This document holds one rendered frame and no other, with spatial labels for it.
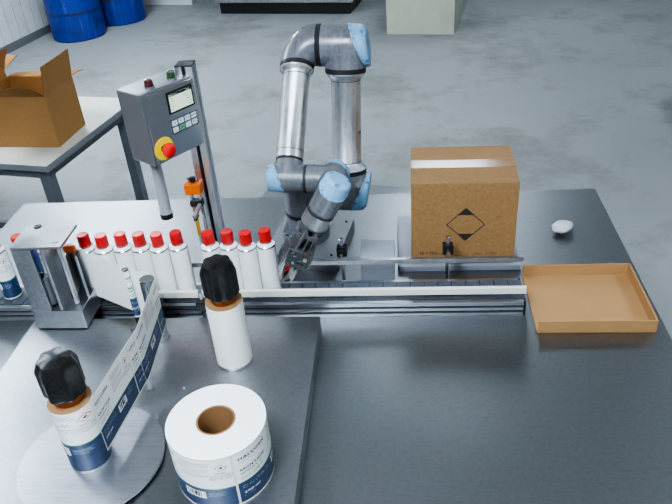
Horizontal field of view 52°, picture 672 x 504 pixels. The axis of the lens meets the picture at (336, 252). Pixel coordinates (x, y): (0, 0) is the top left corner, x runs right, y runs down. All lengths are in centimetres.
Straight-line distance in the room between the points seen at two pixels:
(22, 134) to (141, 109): 179
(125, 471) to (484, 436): 78
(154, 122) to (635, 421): 133
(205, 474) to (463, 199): 105
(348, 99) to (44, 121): 179
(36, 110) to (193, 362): 190
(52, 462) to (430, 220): 116
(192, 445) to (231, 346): 36
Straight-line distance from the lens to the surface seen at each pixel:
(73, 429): 152
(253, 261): 190
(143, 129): 181
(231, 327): 166
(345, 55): 196
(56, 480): 163
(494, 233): 207
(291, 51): 198
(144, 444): 163
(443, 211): 202
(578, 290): 208
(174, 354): 184
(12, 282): 221
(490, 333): 189
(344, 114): 201
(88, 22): 828
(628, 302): 207
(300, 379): 170
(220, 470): 140
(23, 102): 345
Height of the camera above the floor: 204
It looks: 33 degrees down
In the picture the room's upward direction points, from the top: 5 degrees counter-clockwise
